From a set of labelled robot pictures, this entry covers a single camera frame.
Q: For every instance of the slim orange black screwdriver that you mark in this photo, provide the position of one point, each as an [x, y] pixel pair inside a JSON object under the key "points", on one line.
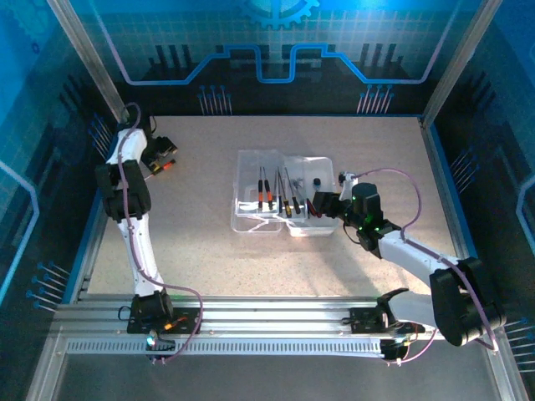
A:
{"points": [[168, 164]]}

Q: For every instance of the clear plastic tool box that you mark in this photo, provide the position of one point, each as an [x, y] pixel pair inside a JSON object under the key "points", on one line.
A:
{"points": [[251, 179]]}

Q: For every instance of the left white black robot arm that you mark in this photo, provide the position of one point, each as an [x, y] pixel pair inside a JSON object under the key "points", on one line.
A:
{"points": [[140, 250]]}

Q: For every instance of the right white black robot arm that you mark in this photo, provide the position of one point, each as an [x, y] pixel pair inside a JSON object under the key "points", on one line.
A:
{"points": [[418, 259]]}

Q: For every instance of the right black electronics module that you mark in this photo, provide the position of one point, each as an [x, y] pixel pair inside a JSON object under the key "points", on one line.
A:
{"points": [[390, 351]]}

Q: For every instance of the black electronics module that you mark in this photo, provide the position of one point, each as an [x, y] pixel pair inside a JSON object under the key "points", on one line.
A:
{"points": [[390, 351], [163, 346]]}

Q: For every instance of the left black electronics module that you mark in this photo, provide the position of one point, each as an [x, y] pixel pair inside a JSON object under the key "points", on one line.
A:
{"points": [[163, 346]]}

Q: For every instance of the aluminium blue side rail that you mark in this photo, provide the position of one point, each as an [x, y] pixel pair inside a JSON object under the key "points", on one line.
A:
{"points": [[90, 259], [440, 167]]}

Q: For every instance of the aluminium frame post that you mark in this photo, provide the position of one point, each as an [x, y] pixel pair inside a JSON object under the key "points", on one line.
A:
{"points": [[459, 62], [90, 62]]}

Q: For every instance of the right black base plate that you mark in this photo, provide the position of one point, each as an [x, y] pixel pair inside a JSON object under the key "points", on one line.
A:
{"points": [[361, 321]]}

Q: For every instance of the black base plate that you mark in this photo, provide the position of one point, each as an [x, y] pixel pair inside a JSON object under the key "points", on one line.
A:
{"points": [[190, 312], [361, 321]]}

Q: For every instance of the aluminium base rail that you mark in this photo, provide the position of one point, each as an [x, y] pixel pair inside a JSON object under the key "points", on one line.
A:
{"points": [[271, 317]]}

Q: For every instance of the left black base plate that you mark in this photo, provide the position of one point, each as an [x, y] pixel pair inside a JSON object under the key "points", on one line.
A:
{"points": [[190, 312]]}

